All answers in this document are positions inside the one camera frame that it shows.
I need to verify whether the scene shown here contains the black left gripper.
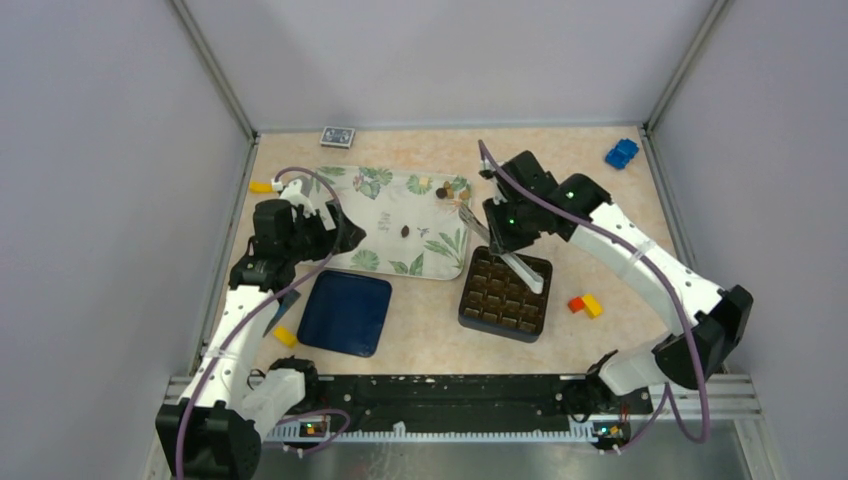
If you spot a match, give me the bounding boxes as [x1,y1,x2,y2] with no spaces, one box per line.
[283,198,365,263]

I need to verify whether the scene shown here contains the silver metal tongs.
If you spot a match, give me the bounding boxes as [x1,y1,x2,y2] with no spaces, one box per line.
[458,205,545,294]

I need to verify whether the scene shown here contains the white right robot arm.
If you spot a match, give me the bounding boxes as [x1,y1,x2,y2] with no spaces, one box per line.
[480,146,753,412]

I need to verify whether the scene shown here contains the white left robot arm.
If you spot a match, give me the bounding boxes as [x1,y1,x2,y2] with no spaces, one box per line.
[155,175,366,479]

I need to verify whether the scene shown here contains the blue chocolate box with insert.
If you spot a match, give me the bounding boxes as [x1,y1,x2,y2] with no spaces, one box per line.
[458,246,553,343]

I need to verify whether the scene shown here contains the white leaf-print tray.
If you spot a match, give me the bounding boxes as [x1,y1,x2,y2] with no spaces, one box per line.
[316,165,473,280]

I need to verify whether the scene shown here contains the dark blue box lid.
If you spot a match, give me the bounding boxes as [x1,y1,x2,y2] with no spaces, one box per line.
[296,270,393,358]

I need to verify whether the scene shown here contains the grey building baseplate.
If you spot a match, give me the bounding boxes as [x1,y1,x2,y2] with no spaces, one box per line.
[263,290,301,336]

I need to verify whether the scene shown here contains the playing card deck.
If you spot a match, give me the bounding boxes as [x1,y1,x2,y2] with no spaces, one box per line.
[319,126,356,149]

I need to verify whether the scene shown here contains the yellow toy brick back-left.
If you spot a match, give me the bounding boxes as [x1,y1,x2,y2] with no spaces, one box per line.
[248,182,274,194]

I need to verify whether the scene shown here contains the orange toy brick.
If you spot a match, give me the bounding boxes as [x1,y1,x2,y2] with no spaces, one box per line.
[567,297,585,313]

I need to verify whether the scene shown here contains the yellow toy brick front-left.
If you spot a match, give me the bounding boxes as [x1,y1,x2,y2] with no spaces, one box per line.
[272,326,298,349]

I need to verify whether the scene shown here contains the yellow toy brick right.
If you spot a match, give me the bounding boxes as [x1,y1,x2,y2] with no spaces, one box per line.
[581,294,604,319]

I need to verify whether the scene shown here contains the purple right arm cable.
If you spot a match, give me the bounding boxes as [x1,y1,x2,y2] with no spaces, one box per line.
[478,139,713,445]

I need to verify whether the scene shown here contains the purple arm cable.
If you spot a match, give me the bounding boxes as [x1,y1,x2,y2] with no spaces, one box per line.
[478,139,713,445]
[173,166,351,480]

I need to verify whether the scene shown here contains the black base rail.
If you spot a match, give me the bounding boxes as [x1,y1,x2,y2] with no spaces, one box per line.
[293,374,653,434]

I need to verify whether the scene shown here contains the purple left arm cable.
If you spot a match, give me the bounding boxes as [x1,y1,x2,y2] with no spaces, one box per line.
[173,166,351,480]

